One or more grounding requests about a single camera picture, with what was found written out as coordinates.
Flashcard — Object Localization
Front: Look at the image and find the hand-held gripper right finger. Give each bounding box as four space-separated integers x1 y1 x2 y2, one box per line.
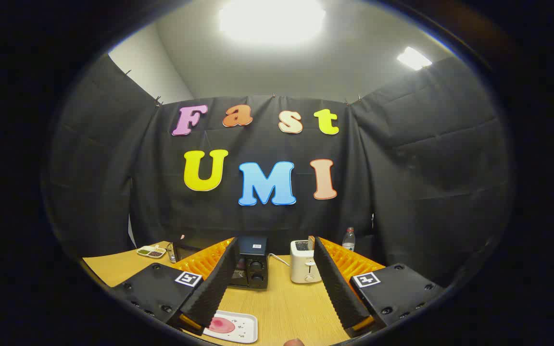
312 235 443 338

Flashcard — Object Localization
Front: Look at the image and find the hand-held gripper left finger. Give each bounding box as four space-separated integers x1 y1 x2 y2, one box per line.
109 236 240 336

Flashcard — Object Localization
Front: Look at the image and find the pink ham slice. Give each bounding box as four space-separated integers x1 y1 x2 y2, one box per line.
208 317 236 334

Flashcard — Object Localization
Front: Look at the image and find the black toaster oven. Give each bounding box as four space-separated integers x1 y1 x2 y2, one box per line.
174 235 269 290

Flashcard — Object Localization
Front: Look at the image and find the white rectangular plate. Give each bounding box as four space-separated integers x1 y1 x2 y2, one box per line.
203 310 258 344

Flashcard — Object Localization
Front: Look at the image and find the white pop-up toaster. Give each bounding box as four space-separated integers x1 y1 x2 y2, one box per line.
290 239 322 284

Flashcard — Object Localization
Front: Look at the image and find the white divided dish of beans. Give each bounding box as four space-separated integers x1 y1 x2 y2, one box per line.
137 245 167 259

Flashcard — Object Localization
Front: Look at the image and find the black backdrop cloth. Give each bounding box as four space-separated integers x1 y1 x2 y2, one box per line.
41 53 516 289

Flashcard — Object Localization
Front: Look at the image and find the small ceiling light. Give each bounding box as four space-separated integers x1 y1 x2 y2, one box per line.
397 47 432 71

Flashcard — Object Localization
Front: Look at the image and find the large ceiling light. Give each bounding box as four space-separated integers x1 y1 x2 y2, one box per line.
219 0 327 46

